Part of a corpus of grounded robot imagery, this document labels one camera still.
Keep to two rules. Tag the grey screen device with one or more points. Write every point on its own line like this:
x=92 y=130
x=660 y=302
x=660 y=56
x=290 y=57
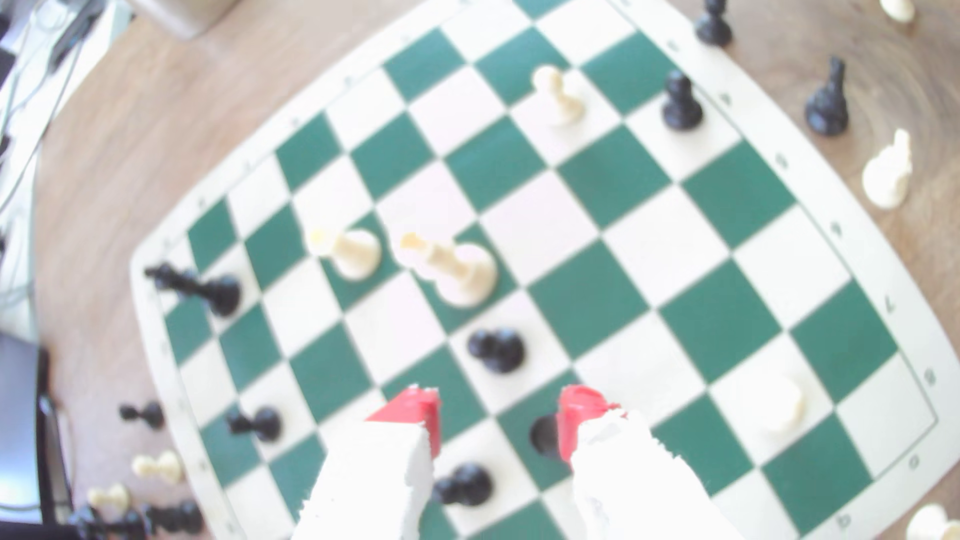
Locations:
x=19 y=420

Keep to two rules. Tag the black bishop lower left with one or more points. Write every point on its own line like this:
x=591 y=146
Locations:
x=221 y=294

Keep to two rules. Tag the white rook chess piece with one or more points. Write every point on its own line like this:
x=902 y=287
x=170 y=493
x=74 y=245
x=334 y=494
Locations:
x=356 y=255

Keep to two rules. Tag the black rook chess piece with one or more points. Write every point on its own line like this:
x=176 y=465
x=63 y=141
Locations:
x=544 y=436

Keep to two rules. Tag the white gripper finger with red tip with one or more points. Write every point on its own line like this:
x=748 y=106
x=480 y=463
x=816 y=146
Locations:
x=375 y=480
x=630 y=487

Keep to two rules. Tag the white queen chess piece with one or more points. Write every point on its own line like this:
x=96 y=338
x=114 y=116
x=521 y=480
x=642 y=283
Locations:
x=465 y=277

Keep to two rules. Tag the black pawn chess piece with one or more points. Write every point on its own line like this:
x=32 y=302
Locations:
x=152 y=415
x=681 y=109
x=499 y=351
x=266 y=424
x=712 y=30
x=469 y=485

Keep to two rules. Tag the green and white chess mat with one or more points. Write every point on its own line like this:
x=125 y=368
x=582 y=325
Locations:
x=585 y=300

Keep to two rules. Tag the black knight off board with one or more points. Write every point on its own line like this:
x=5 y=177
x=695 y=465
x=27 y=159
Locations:
x=827 y=109

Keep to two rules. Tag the white knight chess piece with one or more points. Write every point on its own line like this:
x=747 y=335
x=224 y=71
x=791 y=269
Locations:
x=885 y=176

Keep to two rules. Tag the white pawn chess piece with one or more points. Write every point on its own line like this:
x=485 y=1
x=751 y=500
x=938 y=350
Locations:
x=780 y=403
x=169 y=467
x=566 y=109
x=116 y=496

